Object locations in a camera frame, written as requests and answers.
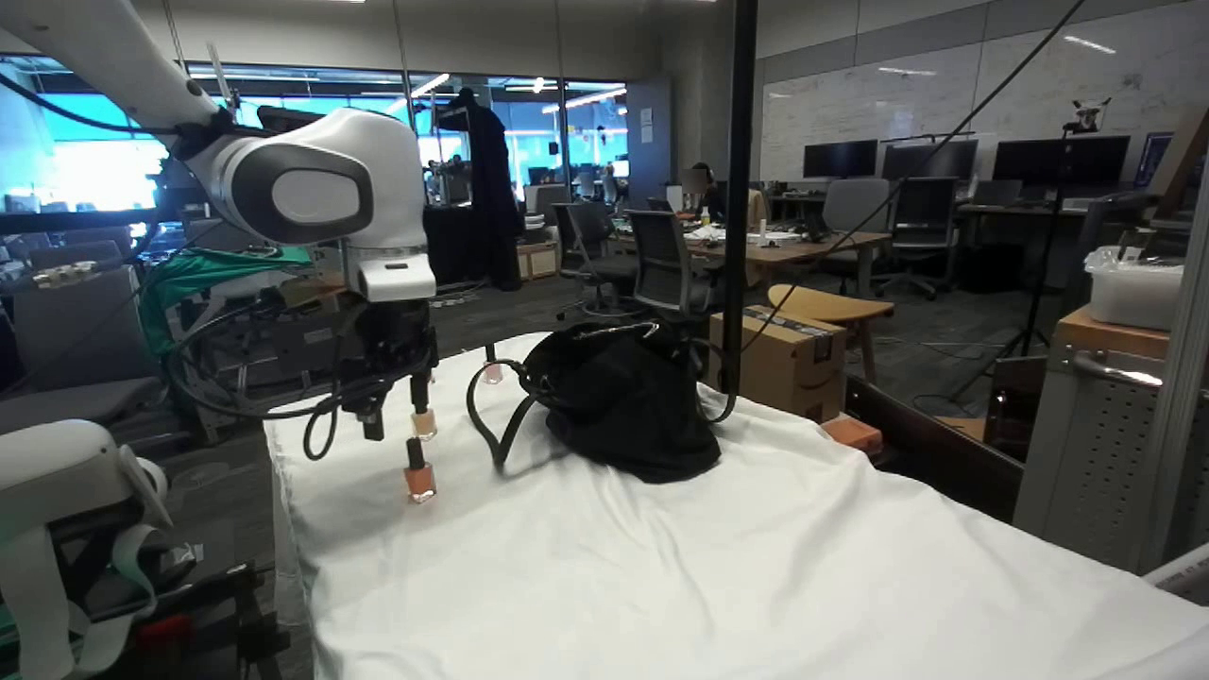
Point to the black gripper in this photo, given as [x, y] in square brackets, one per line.
[390, 346]

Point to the pink nail polish bottle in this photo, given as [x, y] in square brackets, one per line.
[419, 483]

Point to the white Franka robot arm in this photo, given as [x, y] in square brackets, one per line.
[390, 173]

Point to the grey equipment cart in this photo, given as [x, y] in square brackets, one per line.
[239, 352]

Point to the green cloth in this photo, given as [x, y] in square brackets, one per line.
[201, 268]

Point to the small cardboard box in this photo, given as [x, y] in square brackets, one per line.
[539, 256]

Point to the black coat on stand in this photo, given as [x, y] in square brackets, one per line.
[483, 191]

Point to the grey padded chair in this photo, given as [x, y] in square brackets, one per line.
[75, 346]

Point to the dark mesh office chair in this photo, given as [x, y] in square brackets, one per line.
[663, 256]

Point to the seated person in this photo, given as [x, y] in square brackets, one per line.
[698, 193]

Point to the white table cloth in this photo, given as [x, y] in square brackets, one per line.
[756, 566]

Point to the large cardboard box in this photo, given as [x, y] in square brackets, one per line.
[793, 363]

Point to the black metal pole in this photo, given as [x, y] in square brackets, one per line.
[739, 191]

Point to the wooden office desk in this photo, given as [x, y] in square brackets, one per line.
[793, 249]

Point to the small wooden side table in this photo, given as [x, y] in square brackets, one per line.
[826, 302]

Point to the orange brown block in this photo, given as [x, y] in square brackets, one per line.
[856, 430]

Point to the grey office chair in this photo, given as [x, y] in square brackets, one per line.
[856, 209]

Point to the black computer monitor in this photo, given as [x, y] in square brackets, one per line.
[930, 158]
[1061, 163]
[838, 158]

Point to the dark brown wooden board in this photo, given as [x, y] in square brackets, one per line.
[938, 448]

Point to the black office chair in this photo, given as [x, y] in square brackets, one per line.
[928, 212]

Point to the grey cabinet with wooden top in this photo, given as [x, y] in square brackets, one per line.
[1083, 438]

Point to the white plastic bin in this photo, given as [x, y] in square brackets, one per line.
[1135, 297]

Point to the black tripod stand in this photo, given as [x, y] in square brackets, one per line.
[1086, 119]

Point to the grey aluminium pole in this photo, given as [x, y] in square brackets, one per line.
[1185, 379]

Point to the black stereo camera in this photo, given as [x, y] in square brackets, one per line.
[294, 119]

